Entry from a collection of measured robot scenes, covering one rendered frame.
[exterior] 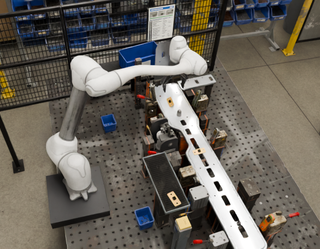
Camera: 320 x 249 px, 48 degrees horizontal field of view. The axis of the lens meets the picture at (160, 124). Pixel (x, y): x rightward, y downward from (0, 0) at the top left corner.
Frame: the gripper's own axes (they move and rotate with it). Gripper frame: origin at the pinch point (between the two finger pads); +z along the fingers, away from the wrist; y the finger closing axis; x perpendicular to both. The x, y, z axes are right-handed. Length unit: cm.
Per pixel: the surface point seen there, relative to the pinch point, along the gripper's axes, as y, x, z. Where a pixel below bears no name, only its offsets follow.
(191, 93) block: 18.1, 5.9, 15.9
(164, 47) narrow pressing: 2.4, 26.1, -15.5
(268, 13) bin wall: 186, 144, 58
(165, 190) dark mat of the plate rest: -35, -76, -2
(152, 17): 3, 54, -23
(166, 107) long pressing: -5.8, -4.3, 13.8
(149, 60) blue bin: -4.9, 35.4, 1.8
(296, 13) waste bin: 249, 166, 81
